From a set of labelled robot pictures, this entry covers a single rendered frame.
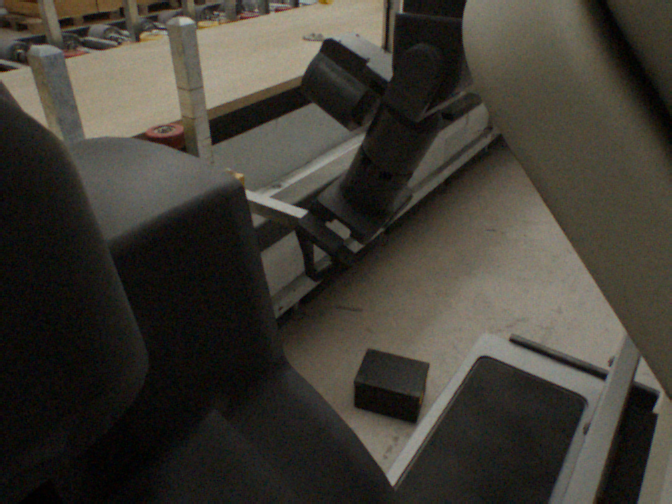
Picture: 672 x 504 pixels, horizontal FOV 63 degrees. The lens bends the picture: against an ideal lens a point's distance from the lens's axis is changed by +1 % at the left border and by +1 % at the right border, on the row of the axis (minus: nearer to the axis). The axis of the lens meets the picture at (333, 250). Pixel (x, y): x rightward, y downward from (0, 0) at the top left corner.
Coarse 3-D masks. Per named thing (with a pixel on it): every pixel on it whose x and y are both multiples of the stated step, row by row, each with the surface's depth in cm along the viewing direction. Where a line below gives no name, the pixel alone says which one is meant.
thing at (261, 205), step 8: (248, 192) 111; (248, 200) 108; (256, 200) 108; (264, 200) 108; (272, 200) 108; (256, 208) 108; (264, 208) 107; (272, 208) 105; (280, 208) 105; (288, 208) 105; (296, 208) 105; (264, 216) 108; (272, 216) 106; (280, 216) 105; (288, 216) 104; (296, 216) 102; (288, 224) 105; (296, 224) 103
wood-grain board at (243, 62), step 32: (352, 0) 270; (224, 32) 204; (256, 32) 205; (288, 32) 205; (320, 32) 205; (96, 64) 164; (128, 64) 164; (160, 64) 164; (224, 64) 165; (256, 64) 165; (288, 64) 165; (32, 96) 137; (96, 96) 138; (128, 96) 138; (160, 96) 138; (224, 96) 138; (256, 96) 142; (96, 128) 118; (128, 128) 118
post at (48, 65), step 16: (32, 48) 76; (48, 48) 76; (32, 64) 76; (48, 64) 76; (64, 64) 78; (48, 80) 76; (64, 80) 78; (48, 96) 78; (64, 96) 79; (48, 112) 80; (64, 112) 80; (48, 128) 82; (64, 128) 80; (80, 128) 83
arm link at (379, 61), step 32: (352, 32) 48; (320, 64) 47; (352, 64) 46; (384, 64) 46; (416, 64) 40; (320, 96) 48; (352, 96) 46; (384, 96) 43; (416, 96) 41; (352, 128) 50
